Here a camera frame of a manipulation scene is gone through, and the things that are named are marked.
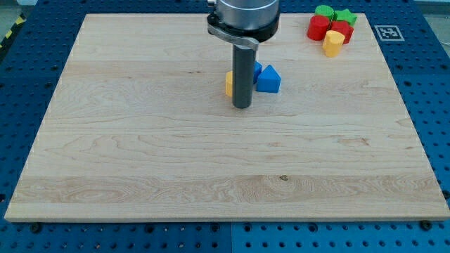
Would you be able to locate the blue cube block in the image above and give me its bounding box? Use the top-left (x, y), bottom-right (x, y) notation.
top-left (253, 61), bottom-right (262, 84)

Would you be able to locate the red cylinder block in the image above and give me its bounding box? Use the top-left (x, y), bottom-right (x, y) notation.
top-left (307, 15), bottom-right (330, 41)

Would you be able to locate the light wooden board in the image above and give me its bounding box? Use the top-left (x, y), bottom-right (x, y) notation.
top-left (5, 13), bottom-right (449, 223)

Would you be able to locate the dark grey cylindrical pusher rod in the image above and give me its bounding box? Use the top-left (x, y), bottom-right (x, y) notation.
top-left (231, 45), bottom-right (255, 109)

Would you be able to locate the red star block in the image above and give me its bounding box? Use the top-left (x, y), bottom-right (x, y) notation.
top-left (330, 20), bottom-right (354, 44)

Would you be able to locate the green star block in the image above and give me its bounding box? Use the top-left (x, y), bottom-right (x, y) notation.
top-left (333, 8), bottom-right (358, 27)

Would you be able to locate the green cylinder block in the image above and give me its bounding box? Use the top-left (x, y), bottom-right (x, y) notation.
top-left (314, 5), bottom-right (335, 20)

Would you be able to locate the yellow heart block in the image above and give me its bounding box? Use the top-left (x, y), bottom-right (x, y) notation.
top-left (322, 30), bottom-right (345, 58)

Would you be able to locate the yellow hexagon block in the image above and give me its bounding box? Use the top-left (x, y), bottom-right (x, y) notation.
top-left (225, 71), bottom-right (233, 97)

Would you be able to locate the white fiducial marker tag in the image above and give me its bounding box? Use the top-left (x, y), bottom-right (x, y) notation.
top-left (375, 25), bottom-right (404, 41)

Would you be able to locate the blue triangle block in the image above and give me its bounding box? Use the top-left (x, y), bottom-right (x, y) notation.
top-left (256, 65), bottom-right (281, 93)

